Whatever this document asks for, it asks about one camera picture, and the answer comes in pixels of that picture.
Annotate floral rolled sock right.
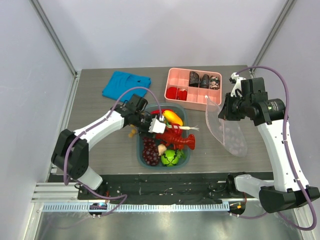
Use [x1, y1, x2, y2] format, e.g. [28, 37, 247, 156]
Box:
[209, 76, 221, 90]

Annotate purple cable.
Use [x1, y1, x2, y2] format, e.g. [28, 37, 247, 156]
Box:
[63, 86, 163, 216]
[228, 65, 318, 231]

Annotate purple grape bunch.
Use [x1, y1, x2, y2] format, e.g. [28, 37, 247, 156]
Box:
[142, 137, 161, 167]

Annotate blue folded cloth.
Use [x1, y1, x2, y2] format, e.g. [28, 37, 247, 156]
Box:
[102, 71, 152, 100]

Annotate yellow toy mango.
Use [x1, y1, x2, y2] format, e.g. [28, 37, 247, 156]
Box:
[163, 110, 183, 126]

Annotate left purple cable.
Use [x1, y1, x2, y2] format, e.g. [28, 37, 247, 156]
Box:
[63, 86, 163, 216]

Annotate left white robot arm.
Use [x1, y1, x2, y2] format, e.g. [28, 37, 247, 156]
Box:
[51, 94, 152, 200]

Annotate dark rolled sock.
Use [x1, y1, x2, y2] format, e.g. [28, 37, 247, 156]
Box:
[199, 74, 210, 89]
[188, 71, 200, 88]

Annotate white slotted cable duct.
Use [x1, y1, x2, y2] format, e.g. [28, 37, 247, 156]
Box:
[42, 202, 230, 213]

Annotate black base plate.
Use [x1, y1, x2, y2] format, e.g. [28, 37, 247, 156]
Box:
[77, 172, 256, 205]

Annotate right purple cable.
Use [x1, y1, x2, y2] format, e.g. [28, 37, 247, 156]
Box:
[228, 65, 318, 231]

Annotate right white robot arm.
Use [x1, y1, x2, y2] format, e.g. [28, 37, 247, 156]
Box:
[218, 73, 320, 213]

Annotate brown longan bunch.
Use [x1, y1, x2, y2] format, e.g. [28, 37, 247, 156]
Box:
[128, 125, 138, 138]

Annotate toy green onion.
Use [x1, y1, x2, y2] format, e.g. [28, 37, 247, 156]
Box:
[165, 120, 199, 131]

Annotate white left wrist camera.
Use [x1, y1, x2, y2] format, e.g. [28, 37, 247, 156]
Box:
[148, 118, 166, 134]

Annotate green toy melon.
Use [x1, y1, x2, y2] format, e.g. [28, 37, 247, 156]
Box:
[160, 149, 180, 167]

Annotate red rolled sock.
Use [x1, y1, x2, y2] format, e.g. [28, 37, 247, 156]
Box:
[176, 88, 188, 101]
[165, 86, 178, 100]

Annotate dark rolled sock left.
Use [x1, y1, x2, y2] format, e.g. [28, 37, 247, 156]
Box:
[188, 71, 200, 88]

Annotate red rolled sock right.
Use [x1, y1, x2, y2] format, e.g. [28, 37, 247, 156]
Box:
[176, 88, 188, 101]

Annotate red toy lobster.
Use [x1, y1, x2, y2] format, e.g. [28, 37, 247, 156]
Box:
[152, 127, 196, 150]

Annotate teal plastic basket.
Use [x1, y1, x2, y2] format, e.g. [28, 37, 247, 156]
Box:
[135, 103, 191, 172]

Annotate white toy garlic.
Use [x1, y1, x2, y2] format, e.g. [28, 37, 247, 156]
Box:
[157, 144, 167, 156]

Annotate red rolled sock left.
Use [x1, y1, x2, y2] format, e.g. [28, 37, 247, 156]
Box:
[165, 86, 178, 100]

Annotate pink divided organizer box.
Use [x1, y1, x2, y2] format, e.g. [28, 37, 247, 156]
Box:
[164, 67, 222, 111]

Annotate dark rolled sock middle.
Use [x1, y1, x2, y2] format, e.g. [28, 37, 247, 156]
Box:
[199, 74, 210, 89]

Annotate clear zip top bag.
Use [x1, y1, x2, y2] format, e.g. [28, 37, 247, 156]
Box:
[204, 95, 248, 158]

